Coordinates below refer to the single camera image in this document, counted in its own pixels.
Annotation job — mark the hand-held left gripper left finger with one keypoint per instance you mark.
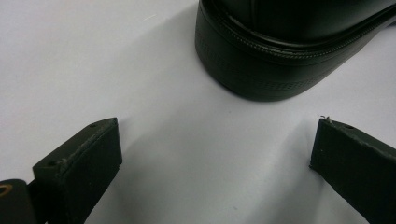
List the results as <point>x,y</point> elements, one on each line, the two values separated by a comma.
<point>84,158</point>

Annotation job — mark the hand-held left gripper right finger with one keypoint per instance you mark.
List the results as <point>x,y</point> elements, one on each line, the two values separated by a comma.
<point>358,168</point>

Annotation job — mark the black leather shoe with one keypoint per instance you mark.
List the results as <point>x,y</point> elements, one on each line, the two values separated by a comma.
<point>274,56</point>

